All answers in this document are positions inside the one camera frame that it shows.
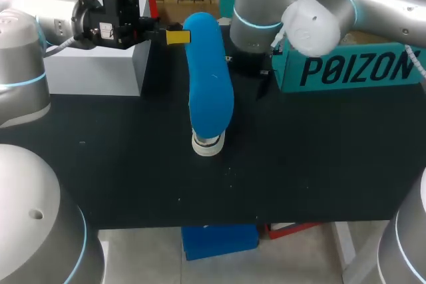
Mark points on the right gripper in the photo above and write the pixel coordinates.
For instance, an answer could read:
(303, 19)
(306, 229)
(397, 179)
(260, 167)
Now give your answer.
(249, 61)

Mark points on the red flat box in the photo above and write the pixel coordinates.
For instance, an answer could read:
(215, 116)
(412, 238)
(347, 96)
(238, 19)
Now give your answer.
(293, 229)

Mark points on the white shoe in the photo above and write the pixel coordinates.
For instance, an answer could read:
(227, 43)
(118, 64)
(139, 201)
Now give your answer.
(207, 147)

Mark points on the brown cardboard box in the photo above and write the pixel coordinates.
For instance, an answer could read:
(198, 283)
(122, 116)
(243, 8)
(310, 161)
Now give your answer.
(186, 11)

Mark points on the blue and black insole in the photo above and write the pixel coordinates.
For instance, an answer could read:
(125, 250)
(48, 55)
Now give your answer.
(208, 81)

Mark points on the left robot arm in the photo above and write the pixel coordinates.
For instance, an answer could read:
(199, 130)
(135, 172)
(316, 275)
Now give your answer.
(23, 64)

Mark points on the blue box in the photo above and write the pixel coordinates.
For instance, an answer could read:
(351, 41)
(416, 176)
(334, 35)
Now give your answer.
(219, 240)

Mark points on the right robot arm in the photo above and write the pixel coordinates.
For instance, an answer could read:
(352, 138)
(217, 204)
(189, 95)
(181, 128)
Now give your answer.
(333, 4)

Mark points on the teal box with black print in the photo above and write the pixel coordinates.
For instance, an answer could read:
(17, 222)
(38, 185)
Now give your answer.
(349, 71)

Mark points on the white shoebox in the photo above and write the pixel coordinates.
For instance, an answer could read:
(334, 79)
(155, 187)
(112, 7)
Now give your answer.
(96, 71)

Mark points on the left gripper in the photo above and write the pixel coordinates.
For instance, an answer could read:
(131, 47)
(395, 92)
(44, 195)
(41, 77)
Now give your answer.
(116, 14)

